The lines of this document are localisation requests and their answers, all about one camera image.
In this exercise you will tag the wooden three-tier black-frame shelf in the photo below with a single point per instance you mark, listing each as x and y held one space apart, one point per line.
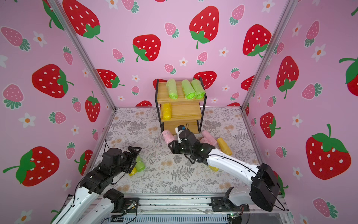
184 111

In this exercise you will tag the pink roll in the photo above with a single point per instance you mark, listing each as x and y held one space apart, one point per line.
168 137
204 140
210 138

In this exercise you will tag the yellow roll with teal label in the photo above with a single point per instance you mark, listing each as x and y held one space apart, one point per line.
214 168

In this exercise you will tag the light green roll with label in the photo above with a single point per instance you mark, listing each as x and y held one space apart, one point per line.
140 166

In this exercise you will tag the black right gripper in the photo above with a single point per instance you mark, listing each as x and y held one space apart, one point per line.
179 145

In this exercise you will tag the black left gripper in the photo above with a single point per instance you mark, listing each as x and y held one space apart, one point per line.
132 158

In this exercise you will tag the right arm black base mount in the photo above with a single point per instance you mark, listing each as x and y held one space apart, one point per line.
223 204

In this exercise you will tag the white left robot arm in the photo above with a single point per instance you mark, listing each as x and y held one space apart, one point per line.
114 162

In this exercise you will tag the aluminium front rail frame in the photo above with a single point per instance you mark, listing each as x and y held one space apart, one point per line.
179 209

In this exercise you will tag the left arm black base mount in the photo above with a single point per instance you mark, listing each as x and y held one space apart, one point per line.
122 205

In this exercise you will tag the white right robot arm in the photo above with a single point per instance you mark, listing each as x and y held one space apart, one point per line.
263 187

